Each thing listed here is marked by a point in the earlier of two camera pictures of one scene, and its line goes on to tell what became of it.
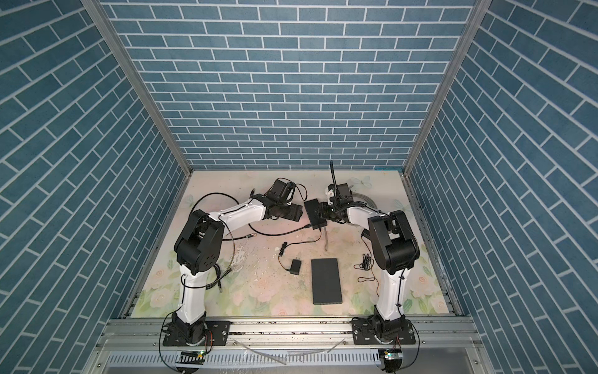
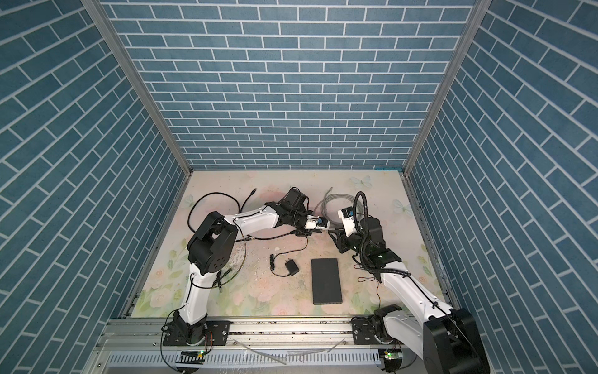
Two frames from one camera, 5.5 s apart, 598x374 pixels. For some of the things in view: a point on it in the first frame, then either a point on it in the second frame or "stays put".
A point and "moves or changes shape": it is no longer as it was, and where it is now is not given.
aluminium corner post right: [469, 30] stays put
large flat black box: [326, 287] stays put
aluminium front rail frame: [289, 346] stays put
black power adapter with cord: [295, 264] → [290, 265]
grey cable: [363, 197] moves or changes shape
